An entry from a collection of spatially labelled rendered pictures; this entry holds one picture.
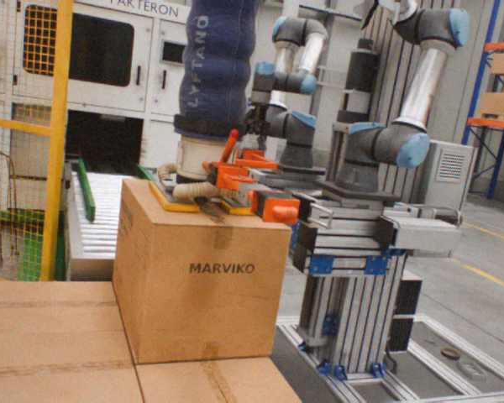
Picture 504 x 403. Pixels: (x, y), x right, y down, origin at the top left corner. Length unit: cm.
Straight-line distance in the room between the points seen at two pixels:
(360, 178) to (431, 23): 54
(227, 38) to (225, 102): 18
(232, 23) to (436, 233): 95
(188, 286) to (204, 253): 10
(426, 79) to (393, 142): 23
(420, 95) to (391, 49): 32
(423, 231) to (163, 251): 88
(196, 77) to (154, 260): 55
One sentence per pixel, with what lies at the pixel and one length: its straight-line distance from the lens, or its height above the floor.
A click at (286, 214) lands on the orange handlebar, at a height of 107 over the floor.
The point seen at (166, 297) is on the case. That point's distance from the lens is 138.
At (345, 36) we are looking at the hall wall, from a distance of 1254.
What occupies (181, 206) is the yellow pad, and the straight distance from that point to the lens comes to 144.
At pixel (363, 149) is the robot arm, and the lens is 172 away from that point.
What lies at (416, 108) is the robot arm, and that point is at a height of 133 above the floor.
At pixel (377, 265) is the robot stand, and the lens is 191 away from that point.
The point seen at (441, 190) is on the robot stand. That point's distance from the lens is 213.
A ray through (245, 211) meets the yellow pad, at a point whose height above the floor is 96.
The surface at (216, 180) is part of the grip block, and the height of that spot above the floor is 107.
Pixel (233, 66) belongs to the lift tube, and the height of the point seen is 137.
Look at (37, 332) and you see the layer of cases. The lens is 162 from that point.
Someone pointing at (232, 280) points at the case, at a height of 79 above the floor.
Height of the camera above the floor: 128
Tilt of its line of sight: 11 degrees down
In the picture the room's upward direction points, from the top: 8 degrees clockwise
